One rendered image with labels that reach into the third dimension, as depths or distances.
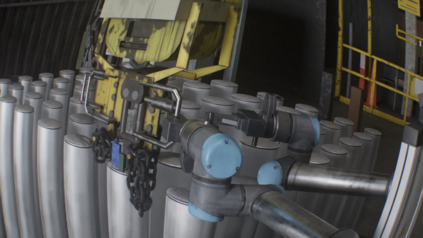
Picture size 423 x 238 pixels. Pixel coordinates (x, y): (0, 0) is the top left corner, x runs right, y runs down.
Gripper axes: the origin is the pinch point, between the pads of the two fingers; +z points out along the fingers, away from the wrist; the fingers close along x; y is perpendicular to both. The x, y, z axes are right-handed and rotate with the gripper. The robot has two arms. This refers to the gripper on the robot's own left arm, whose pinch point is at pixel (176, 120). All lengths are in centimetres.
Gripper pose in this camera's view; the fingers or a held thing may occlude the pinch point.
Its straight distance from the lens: 181.0
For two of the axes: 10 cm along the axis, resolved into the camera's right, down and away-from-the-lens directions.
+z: -3.7, -2.5, 8.9
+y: 1.7, -9.7, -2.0
